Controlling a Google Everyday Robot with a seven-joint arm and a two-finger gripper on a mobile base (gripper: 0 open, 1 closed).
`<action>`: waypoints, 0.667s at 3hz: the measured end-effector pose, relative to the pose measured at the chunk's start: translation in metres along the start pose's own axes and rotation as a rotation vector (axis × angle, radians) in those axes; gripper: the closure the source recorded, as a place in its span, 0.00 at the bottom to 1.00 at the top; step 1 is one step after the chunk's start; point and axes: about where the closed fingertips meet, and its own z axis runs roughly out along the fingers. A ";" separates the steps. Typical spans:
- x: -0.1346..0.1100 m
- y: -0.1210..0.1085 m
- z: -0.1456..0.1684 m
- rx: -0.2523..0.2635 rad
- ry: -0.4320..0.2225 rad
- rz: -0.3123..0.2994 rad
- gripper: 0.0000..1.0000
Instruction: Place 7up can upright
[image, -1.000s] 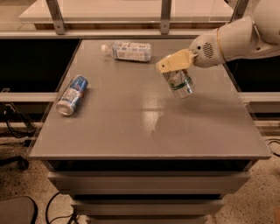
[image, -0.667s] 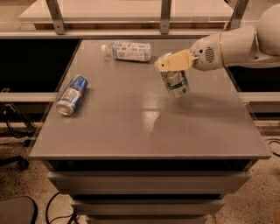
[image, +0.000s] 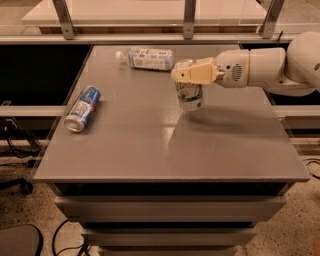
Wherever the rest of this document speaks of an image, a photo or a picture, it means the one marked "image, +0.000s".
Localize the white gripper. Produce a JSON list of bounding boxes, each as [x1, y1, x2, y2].
[[174, 50, 249, 88]]

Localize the green white 7up can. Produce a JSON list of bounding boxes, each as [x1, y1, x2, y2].
[[173, 59, 205, 112]]

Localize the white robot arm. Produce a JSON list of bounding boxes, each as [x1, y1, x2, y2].
[[171, 32, 320, 96]]

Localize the blue Pepsi can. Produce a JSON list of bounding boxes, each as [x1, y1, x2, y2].
[[64, 86, 101, 132]]

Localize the clear plastic water bottle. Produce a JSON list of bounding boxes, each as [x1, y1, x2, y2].
[[116, 47, 174, 71]]

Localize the grey drawer cabinet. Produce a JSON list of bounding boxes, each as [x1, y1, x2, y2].
[[35, 46, 308, 256]]

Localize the white shelf board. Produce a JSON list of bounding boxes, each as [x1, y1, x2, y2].
[[21, 0, 268, 27]]

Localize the black office chair base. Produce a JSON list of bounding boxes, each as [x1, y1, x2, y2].
[[0, 178, 33, 195]]

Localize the grey chair seat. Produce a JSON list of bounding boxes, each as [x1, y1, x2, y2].
[[0, 224, 43, 256]]

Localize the middle metal bracket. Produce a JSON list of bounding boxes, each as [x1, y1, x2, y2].
[[183, 0, 196, 40]]

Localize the metal bracket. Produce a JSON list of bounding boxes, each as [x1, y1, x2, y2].
[[259, 0, 285, 39], [52, 0, 75, 40], [183, 0, 196, 40]]

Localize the right metal bracket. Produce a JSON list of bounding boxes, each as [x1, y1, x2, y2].
[[259, 0, 285, 39]]

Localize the left metal bracket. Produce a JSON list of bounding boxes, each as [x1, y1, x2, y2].
[[52, 0, 75, 40]]

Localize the black floor cable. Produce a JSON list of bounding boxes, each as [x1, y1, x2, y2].
[[51, 219, 90, 256]]

